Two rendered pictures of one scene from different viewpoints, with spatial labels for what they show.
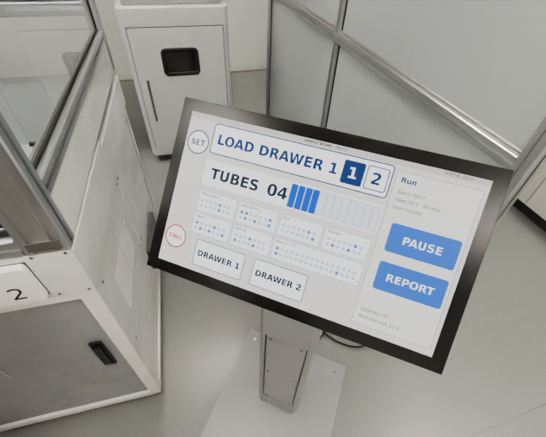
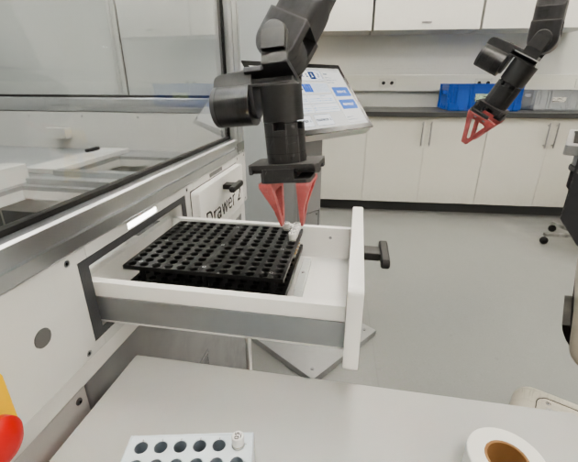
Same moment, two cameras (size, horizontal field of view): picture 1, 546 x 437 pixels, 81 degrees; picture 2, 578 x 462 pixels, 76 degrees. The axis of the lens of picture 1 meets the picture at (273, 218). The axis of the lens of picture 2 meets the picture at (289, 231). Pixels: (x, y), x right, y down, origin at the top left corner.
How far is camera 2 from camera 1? 135 cm
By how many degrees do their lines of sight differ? 56
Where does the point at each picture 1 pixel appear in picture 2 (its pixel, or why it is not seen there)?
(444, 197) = (333, 76)
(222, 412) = (293, 356)
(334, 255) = (328, 103)
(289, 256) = (320, 109)
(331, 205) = (316, 87)
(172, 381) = not seen: hidden behind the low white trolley
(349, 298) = (342, 115)
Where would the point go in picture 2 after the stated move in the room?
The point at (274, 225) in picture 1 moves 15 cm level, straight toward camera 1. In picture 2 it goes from (307, 100) to (347, 101)
